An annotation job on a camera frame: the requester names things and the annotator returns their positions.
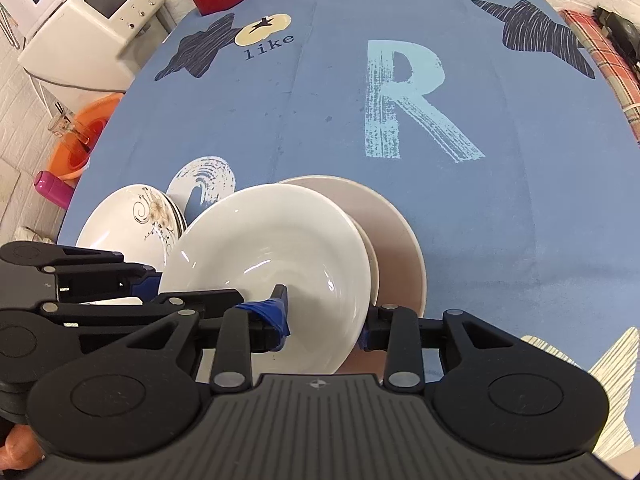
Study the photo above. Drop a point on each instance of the large white bowl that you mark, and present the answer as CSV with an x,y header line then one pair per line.
x,y
283,234

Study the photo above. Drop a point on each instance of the white floral plate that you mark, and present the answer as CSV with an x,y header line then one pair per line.
x,y
139,221

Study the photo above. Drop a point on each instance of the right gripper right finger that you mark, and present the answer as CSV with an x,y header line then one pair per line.
x,y
402,335

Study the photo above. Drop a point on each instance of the beige large plate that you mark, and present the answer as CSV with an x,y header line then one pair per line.
x,y
398,267

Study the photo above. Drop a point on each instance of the black bag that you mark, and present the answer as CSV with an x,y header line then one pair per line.
x,y
623,35

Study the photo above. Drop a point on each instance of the pink cup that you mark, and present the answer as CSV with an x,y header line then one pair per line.
x,y
53,189

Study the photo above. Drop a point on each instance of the orange plastic basin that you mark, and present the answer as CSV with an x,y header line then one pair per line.
x,y
69,166

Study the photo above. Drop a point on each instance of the white countertop appliance with screen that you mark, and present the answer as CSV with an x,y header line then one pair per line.
x,y
94,45

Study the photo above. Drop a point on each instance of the red plaid cloth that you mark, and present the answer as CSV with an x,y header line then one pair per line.
x,y
611,64

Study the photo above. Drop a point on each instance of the left hand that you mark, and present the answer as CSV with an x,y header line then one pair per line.
x,y
20,450

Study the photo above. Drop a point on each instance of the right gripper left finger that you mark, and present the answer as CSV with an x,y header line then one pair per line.
x,y
258,326

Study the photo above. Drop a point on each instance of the blue printed tablecloth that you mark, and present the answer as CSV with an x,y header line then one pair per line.
x,y
482,121

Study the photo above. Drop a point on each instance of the glass pitcher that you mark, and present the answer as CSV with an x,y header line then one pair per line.
x,y
63,126

